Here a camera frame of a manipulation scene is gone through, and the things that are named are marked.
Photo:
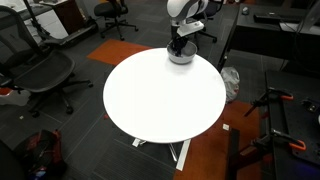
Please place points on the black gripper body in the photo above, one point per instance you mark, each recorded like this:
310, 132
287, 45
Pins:
176, 35

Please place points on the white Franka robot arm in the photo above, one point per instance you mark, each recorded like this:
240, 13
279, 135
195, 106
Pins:
181, 8

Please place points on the grey white bowl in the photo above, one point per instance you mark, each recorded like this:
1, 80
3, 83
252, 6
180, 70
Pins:
186, 57

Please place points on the black office chair right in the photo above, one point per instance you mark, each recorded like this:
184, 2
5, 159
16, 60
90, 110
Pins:
210, 33

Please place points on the white plastic bag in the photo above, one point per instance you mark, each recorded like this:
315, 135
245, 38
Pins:
230, 81

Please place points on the black office chair with armrests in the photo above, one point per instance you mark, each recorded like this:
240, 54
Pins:
111, 9

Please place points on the grey computer mouse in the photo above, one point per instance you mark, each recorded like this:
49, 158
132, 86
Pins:
245, 10

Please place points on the black desk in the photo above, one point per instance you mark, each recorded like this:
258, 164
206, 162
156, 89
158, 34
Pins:
260, 36

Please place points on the black keyboard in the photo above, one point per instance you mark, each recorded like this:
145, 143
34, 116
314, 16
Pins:
270, 18

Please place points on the small white floor tag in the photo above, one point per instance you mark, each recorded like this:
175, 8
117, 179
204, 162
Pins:
226, 126

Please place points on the white table base legs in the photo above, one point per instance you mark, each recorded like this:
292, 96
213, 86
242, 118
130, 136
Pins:
183, 155

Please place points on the black stand with base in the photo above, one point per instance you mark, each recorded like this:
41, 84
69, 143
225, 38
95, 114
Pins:
66, 38

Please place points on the white desk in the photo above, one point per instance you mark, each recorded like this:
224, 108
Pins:
50, 21

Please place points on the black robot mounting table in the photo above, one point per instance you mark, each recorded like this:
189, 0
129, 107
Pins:
290, 120

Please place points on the large black mesh office chair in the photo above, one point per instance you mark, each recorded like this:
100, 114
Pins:
43, 71

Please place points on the small black control box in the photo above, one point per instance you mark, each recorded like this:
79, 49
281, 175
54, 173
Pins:
311, 106

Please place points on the red black backpack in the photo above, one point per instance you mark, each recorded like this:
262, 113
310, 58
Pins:
41, 150

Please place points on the white orange plastic object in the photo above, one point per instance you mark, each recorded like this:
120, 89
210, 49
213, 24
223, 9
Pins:
13, 98

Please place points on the black red support post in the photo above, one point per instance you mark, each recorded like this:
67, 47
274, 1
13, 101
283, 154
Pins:
234, 153

